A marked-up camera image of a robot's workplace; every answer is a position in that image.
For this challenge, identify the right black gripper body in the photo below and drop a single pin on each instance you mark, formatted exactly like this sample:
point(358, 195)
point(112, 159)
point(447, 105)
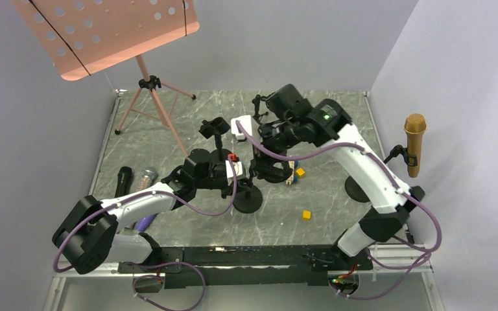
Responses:
point(279, 138)

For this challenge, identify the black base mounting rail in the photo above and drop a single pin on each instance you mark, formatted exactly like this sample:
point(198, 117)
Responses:
point(242, 265)

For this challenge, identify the wrist white camera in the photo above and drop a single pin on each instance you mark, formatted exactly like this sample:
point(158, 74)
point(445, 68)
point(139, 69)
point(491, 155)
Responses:
point(235, 168)
point(240, 126)

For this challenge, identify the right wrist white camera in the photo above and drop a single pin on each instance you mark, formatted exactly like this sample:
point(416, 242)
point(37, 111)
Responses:
point(240, 126)

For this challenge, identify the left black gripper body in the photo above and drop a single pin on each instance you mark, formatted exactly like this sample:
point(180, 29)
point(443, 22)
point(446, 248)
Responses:
point(213, 181)

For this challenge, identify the pink perforated music stand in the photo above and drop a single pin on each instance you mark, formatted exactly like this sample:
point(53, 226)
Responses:
point(85, 37)

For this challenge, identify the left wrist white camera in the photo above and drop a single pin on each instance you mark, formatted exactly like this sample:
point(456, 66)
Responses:
point(235, 168)

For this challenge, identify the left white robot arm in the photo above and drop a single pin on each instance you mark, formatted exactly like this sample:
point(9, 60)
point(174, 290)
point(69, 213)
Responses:
point(90, 234)

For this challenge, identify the purple mic black stand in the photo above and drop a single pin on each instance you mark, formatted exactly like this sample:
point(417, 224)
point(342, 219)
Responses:
point(262, 169)

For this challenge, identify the purple microphone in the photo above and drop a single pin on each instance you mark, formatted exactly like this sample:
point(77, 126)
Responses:
point(143, 224)

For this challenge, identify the yellow cube near car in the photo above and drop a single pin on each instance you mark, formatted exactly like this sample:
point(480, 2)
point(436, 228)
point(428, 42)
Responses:
point(300, 172)

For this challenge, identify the black microphone with orange end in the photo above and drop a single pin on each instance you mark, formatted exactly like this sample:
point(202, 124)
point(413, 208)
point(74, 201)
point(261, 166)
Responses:
point(124, 181)

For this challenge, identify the yellow cube on table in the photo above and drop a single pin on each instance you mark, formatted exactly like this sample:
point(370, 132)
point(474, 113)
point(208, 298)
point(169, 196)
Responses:
point(306, 215)

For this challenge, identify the toy brick car blue wheels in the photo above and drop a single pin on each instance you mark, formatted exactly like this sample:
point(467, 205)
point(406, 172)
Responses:
point(293, 178)

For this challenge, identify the black round-base desk mic stand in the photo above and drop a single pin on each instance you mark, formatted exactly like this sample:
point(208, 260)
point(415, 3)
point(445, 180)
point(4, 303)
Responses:
point(215, 129)

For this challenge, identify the rhinestone silver microphone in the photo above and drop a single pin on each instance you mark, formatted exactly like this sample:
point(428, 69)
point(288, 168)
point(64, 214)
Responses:
point(148, 177)

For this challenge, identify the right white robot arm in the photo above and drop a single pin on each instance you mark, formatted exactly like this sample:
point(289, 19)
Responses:
point(331, 130)

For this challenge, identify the gold microphone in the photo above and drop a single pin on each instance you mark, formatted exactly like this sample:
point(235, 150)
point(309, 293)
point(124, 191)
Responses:
point(414, 127)

